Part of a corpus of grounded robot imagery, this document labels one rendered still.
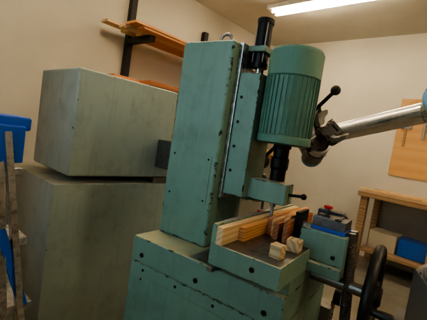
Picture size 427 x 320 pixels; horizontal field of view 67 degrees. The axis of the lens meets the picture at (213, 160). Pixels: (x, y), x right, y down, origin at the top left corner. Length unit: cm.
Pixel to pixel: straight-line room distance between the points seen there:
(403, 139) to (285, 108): 334
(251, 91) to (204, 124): 20
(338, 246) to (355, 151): 350
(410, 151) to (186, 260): 355
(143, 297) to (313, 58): 97
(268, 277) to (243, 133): 48
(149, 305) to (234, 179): 52
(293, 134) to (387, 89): 351
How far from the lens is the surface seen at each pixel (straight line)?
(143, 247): 119
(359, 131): 159
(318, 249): 103
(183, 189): 118
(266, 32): 119
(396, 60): 455
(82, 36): 325
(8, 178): 121
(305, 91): 105
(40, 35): 311
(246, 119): 109
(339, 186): 452
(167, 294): 115
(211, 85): 114
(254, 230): 101
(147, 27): 299
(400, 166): 431
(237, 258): 88
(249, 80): 111
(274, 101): 104
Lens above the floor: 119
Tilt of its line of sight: 4 degrees down
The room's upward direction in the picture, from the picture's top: 9 degrees clockwise
